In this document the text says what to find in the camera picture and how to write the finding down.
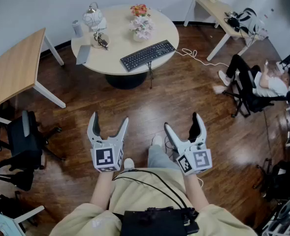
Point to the person's white shoe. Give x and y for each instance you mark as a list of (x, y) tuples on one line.
[(128, 163), (157, 140)]

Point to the round cream table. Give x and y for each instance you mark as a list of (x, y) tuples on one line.
[(120, 45)]

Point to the white and black headset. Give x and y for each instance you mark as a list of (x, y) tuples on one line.
[(248, 18)]

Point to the person's right forearm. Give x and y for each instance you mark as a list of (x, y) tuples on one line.
[(194, 193)]

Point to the grey flat tablet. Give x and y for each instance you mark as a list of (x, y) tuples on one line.
[(83, 54)]

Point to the black chest-mounted box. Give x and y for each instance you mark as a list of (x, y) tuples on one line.
[(154, 222)]

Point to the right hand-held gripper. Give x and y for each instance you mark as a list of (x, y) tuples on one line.
[(199, 160)]

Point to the person's left forearm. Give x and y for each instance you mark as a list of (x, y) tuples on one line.
[(101, 190)]

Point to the person's light shirt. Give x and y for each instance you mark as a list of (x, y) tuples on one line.
[(135, 195)]

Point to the orange flower bouquet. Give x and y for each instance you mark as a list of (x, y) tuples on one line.
[(139, 10)]

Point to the pale pink potted flowers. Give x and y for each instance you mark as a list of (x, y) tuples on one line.
[(142, 27)]

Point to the black office chair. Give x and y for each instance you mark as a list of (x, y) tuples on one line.
[(24, 141), (255, 102), (282, 178)]

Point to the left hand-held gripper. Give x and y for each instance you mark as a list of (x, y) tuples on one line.
[(105, 156)]

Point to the white table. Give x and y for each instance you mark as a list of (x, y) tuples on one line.
[(9, 221)]

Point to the grey cylinder container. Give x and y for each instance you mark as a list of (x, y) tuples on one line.
[(77, 28)]

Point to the wooden desk with white legs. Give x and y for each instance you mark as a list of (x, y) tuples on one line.
[(216, 11), (14, 65)]

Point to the white globe table lamp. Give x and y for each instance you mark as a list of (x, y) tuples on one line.
[(92, 17)]

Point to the person's grey trousers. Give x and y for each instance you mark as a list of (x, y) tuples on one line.
[(160, 158)]

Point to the black keyboard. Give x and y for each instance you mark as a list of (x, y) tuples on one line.
[(148, 55)]

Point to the white box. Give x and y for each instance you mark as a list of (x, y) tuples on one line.
[(101, 23)]

